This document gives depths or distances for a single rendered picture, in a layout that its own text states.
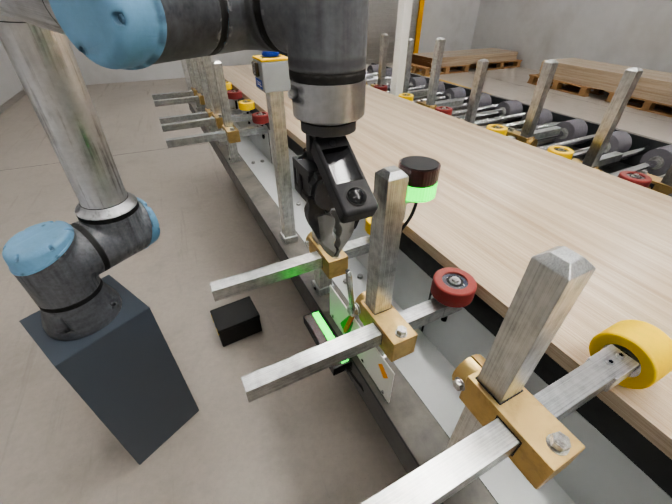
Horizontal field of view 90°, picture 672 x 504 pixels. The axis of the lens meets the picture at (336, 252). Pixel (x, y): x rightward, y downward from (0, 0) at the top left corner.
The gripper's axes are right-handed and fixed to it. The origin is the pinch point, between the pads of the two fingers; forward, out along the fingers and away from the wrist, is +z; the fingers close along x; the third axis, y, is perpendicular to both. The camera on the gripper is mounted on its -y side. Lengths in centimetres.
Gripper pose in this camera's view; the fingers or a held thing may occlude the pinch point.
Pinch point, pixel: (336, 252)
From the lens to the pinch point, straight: 53.5
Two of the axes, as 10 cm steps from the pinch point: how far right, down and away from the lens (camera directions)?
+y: -4.5, -5.4, 7.1
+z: 0.0, 7.9, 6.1
